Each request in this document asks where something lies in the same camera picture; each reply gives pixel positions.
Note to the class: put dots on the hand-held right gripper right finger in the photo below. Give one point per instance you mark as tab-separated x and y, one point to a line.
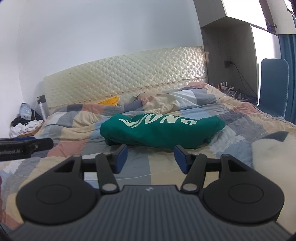
181	160

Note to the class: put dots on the yellow cloth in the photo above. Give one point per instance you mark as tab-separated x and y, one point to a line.
108	101

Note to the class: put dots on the white fluffy cloth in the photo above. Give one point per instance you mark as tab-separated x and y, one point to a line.
270	153

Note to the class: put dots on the green hoodie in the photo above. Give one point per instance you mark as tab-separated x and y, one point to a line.
161	132

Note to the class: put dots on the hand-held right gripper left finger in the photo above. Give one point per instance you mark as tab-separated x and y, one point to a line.
120	160

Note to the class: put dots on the checkered quilt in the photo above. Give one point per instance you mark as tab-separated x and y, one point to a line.
231	120

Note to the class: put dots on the white crumpled clothes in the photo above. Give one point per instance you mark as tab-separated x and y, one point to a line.
23	129

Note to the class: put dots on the grey shelf unit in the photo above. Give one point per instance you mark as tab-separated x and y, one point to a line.
229	41

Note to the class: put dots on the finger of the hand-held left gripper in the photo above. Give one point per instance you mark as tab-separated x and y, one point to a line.
41	144

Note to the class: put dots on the black wall plug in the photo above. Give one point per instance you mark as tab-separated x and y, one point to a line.
227	64

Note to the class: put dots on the blue curtain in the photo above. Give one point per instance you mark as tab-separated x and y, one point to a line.
290	69

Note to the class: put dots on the blue chair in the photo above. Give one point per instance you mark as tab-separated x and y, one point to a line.
272	88

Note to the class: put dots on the cluster of small bottles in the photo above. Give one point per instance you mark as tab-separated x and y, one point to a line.
224	87

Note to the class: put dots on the pack of face masks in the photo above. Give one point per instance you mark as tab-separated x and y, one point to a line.
25	112

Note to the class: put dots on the black cloth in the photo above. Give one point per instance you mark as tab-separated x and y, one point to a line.
19	121

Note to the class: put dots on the cream quilted headboard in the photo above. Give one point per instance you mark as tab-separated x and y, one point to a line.
115	74

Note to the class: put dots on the wooden nightstand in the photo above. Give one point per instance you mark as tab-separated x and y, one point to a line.
30	134

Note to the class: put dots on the grey wall socket panel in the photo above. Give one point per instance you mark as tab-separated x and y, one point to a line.
42	98

